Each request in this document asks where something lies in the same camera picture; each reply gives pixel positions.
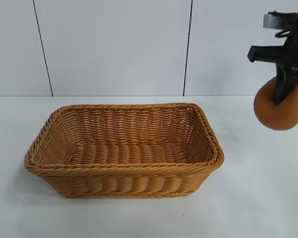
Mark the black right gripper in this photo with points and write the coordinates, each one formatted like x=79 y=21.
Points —
x=291 y=54

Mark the orange brown toy fruit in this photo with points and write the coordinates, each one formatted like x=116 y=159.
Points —
x=270 y=116

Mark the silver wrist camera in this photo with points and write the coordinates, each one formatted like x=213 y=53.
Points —
x=272 y=21

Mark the tan woven wicker basket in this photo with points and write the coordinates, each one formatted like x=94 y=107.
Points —
x=129 y=153

